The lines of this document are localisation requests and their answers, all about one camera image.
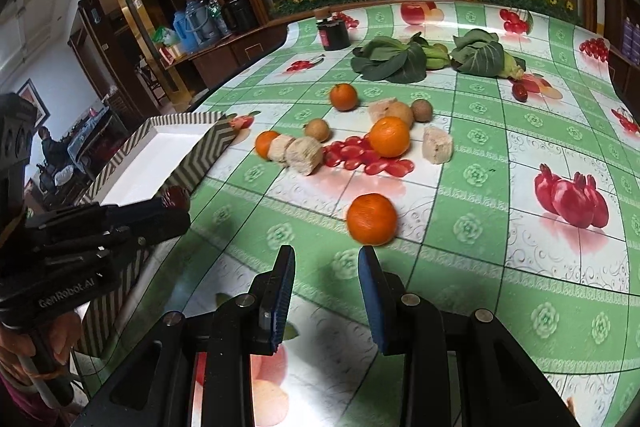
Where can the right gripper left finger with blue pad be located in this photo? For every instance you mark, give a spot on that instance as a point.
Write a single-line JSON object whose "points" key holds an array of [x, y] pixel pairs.
{"points": [[276, 299]]}

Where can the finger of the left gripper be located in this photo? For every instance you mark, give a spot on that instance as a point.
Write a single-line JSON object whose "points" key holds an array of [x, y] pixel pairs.
{"points": [[136, 237], [152, 211]]}

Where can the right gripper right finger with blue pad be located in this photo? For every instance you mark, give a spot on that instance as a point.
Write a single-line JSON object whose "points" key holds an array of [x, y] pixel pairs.
{"points": [[381, 294]]}

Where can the orange mandarin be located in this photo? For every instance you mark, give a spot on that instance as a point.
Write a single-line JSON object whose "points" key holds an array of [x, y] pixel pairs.
{"points": [[371, 219]]}

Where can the small mandarin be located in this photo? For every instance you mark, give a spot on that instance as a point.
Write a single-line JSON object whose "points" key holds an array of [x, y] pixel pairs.
{"points": [[263, 142]]}

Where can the large mandarin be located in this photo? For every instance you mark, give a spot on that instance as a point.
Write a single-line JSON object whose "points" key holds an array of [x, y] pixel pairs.
{"points": [[390, 137]]}

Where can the red jujube date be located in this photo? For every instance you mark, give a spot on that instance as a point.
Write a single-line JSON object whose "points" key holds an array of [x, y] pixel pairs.
{"points": [[176, 197]]}

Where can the white tray with striped rim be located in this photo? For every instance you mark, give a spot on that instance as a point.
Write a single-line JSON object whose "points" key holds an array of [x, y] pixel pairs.
{"points": [[177, 149]]}

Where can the seated person in background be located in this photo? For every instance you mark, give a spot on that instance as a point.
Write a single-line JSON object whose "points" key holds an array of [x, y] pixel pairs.
{"points": [[54, 152]]}

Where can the wooden cabinet counter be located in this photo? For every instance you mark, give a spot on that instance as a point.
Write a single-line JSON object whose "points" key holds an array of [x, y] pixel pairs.
{"points": [[216, 64]]}

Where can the brown longan left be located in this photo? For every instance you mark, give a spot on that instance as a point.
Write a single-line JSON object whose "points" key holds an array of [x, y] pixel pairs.
{"points": [[318, 129]]}

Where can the brown longan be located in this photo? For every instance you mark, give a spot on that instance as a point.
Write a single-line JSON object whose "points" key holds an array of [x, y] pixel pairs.
{"points": [[422, 110], [401, 111], [318, 129]]}

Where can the green snack bag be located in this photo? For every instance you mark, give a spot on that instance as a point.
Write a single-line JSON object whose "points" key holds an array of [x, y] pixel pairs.
{"points": [[164, 36]]}

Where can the blue water jug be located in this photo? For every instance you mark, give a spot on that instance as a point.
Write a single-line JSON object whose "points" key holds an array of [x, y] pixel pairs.
{"points": [[186, 37]]}

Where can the brown longan centre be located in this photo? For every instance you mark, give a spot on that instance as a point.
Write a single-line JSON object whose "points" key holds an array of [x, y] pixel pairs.
{"points": [[401, 111]]}

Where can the brown longan right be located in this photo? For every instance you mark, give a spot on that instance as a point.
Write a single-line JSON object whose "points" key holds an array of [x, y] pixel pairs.
{"points": [[422, 110]]}

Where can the far mandarin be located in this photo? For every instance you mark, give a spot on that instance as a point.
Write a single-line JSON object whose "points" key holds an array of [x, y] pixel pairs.
{"points": [[343, 97]]}

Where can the grey blue thermos jug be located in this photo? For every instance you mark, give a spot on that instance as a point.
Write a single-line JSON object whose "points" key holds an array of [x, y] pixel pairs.
{"points": [[201, 24]]}

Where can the green leafy vegetable left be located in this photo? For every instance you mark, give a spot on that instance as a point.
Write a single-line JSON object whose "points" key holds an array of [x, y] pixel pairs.
{"points": [[395, 61]]}

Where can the green leafy vegetable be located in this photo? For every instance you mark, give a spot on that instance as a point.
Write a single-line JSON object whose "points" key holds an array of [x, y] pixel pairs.
{"points": [[395, 61], [480, 53]]}

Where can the red date near vegetables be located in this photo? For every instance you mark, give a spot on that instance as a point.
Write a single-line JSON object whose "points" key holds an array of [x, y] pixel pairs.
{"points": [[519, 92]]}

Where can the dark jar with red label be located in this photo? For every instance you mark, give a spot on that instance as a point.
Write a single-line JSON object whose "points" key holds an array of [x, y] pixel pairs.
{"points": [[333, 34]]}

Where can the green leafy vegetable right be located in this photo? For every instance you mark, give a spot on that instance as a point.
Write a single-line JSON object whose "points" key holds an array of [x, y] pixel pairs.
{"points": [[480, 53]]}

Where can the framed wall painting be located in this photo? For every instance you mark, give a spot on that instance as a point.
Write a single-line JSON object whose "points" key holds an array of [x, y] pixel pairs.
{"points": [[29, 92]]}

